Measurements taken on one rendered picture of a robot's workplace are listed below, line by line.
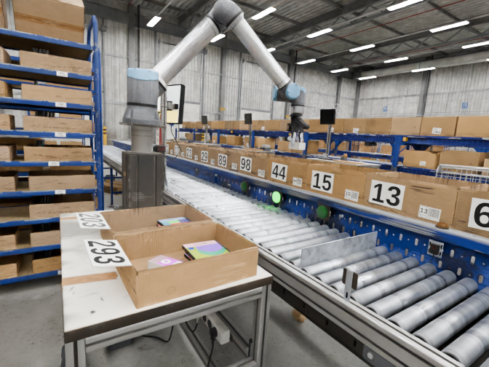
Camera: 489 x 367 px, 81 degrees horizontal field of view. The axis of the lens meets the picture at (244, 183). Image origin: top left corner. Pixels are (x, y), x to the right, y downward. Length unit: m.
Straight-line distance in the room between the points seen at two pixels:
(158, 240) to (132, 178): 0.54
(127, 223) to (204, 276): 0.60
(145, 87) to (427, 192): 1.35
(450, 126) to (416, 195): 4.88
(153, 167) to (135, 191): 0.15
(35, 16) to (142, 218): 1.64
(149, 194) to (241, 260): 0.80
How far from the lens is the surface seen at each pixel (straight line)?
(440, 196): 1.38
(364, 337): 0.93
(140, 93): 1.55
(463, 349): 0.90
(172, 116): 2.36
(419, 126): 6.47
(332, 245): 1.20
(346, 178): 1.59
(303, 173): 1.80
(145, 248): 1.08
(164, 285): 0.83
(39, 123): 2.40
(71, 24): 2.55
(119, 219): 1.36
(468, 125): 6.16
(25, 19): 2.56
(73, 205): 2.46
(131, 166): 1.53
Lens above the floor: 1.20
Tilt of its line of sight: 10 degrees down
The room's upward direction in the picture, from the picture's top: 3 degrees clockwise
